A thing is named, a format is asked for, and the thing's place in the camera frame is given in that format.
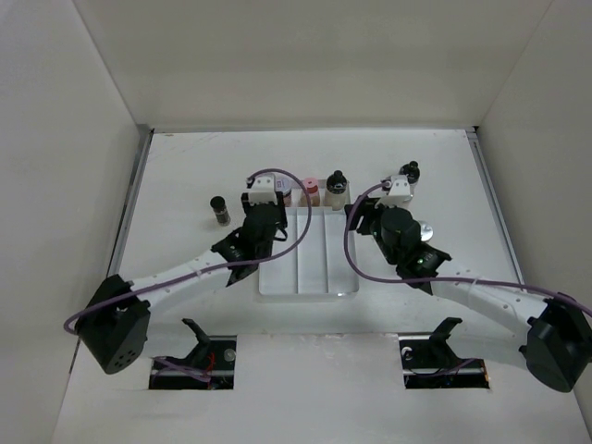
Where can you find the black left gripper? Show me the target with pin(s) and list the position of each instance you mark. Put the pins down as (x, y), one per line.
(246, 203)

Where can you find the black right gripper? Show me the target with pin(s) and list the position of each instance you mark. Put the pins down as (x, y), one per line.
(365, 207)

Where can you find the orange label silver cap jar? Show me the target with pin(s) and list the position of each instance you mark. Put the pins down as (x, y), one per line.
(284, 186)

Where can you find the grinder jar white contents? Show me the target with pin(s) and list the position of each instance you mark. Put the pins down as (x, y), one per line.
(335, 193)

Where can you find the pink cap spice jar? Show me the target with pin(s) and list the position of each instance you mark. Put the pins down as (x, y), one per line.
(311, 194)

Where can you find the dark spice bottle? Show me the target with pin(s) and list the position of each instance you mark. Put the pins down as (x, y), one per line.
(218, 205)

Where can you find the blue label silver cap bottle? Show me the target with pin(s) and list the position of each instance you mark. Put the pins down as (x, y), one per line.
(426, 231)

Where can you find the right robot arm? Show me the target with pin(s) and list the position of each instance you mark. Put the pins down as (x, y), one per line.
(551, 332)

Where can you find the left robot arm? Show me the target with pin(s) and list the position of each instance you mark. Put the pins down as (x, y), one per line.
(114, 325)

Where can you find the grinder jar right black top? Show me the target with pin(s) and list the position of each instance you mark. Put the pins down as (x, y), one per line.
(412, 172)

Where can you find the white divided organizer tray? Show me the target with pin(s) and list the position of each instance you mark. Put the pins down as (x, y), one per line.
(317, 269)

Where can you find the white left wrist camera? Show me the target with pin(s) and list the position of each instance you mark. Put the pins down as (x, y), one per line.
(261, 189)

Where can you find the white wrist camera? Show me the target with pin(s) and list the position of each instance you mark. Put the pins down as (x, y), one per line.
(261, 189)
(397, 191)

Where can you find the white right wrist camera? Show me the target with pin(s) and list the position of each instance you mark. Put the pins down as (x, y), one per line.
(397, 191)

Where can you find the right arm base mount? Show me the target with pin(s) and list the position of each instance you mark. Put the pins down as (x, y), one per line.
(428, 361)

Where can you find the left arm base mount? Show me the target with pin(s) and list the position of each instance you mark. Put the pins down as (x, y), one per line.
(209, 365)

